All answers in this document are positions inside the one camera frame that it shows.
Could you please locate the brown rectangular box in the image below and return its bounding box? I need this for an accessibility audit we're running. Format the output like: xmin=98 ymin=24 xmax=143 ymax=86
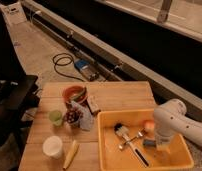
xmin=87 ymin=96 xmax=100 ymax=115

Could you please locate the orange bowl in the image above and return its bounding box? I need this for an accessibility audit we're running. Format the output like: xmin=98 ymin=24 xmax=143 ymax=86
xmin=62 ymin=85 xmax=88 ymax=105

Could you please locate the metal spoon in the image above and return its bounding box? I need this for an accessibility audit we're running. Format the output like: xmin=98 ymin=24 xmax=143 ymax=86
xmin=119 ymin=129 xmax=146 ymax=150

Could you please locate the green item in bowl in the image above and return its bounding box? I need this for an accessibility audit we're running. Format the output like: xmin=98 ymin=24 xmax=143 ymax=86
xmin=71 ymin=87 xmax=87 ymax=100

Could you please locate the dish brush with black handle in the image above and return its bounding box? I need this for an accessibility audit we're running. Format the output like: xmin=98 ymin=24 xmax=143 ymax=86
xmin=114 ymin=123 xmax=149 ymax=167

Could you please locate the blue and grey floor device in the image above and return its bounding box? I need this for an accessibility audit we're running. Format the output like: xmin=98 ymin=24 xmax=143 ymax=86
xmin=74 ymin=59 xmax=99 ymax=81

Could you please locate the black coiled cable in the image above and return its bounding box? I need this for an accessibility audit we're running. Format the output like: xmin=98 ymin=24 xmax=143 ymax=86
xmin=52 ymin=52 xmax=86 ymax=83

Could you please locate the yellow plastic tray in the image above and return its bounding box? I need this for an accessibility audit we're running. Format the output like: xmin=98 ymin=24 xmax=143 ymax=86
xmin=97 ymin=109 xmax=194 ymax=171

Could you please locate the orange round fruit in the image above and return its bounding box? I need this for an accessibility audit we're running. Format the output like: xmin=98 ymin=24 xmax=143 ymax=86
xmin=144 ymin=120 xmax=155 ymax=132

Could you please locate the white paper cup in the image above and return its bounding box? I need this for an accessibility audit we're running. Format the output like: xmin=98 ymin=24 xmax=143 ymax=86
xmin=42 ymin=136 xmax=63 ymax=159

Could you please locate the white box on floor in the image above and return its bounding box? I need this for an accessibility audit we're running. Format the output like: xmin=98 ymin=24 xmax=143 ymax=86
xmin=3 ymin=2 xmax=26 ymax=26

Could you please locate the blue sponge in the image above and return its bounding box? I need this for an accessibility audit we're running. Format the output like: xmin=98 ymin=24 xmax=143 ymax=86
xmin=143 ymin=139 xmax=156 ymax=147

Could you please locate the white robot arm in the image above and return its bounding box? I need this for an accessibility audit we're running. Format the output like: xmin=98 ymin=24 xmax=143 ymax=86
xmin=153 ymin=99 xmax=202 ymax=150

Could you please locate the small dark patterned cup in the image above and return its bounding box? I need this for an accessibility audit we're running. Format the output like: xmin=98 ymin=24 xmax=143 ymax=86
xmin=65 ymin=110 xmax=82 ymax=127

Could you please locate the green plastic cup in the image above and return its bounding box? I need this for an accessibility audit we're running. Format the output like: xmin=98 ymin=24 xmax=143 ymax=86
xmin=48 ymin=110 xmax=63 ymax=126

